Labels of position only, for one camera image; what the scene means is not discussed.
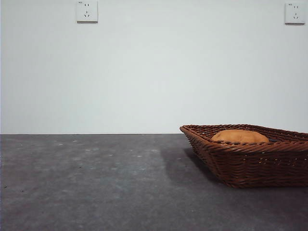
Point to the brown potato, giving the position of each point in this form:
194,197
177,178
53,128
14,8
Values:
240,137

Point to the white wall socket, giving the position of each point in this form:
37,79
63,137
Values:
293,14
87,12

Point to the brown wicker basket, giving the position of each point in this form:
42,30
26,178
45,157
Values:
252,166

